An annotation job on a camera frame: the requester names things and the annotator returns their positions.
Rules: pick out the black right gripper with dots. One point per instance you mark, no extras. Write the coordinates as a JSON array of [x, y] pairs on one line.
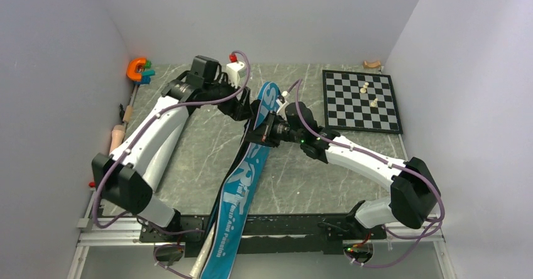
[[263, 133]]

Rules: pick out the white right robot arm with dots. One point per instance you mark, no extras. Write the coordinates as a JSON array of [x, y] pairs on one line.
[[412, 189]]

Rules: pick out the green blue toy blocks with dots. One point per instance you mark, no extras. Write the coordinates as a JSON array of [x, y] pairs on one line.
[[146, 72]]

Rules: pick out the cream chess pawn upper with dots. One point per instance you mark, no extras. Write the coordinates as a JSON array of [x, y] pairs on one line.
[[364, 88]]

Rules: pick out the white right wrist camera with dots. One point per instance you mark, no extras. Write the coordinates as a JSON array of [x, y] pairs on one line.
[[282, 101]]

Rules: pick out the black white chessboard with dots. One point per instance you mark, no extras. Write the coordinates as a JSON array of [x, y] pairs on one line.
[[346, 108]]

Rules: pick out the wooden arch block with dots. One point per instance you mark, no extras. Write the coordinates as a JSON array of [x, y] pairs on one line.
[[372, 65]]

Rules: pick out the blue racket bag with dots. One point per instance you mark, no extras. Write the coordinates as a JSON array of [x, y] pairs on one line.
[[231, 208]]

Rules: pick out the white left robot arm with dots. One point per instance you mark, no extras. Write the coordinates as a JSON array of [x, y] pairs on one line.
[[120, 176]]

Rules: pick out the beige handle tool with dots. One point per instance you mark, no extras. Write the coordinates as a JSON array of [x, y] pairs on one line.
[[117, 137]]

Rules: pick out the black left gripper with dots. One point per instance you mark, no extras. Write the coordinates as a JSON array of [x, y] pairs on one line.
[[239, 110]]

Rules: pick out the black base frame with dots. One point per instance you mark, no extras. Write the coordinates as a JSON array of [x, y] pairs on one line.
[[270, 233]]

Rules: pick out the orange C-shaped toy block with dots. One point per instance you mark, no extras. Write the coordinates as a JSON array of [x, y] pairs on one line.
[[135, 69]]

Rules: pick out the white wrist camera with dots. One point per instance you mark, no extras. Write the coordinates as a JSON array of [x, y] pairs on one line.
[[236, 70], [282, 101]]

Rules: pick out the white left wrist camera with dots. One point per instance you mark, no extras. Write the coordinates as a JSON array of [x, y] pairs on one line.
[[236, 70]]

